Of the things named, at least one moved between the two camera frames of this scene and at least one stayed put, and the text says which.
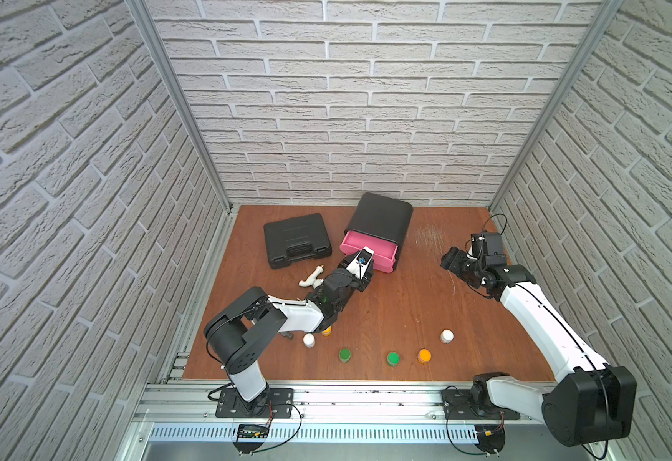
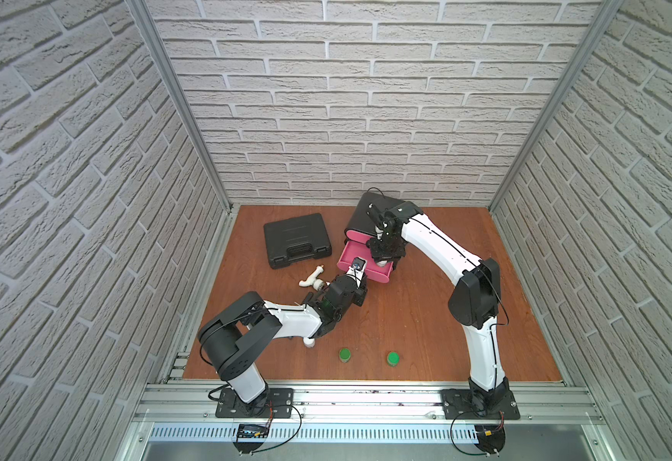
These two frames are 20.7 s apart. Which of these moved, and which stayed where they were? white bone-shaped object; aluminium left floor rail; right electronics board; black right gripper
Moved: black right gripper
Stayed: right electronics board; aluminium left floor rail; white bone-shaped object
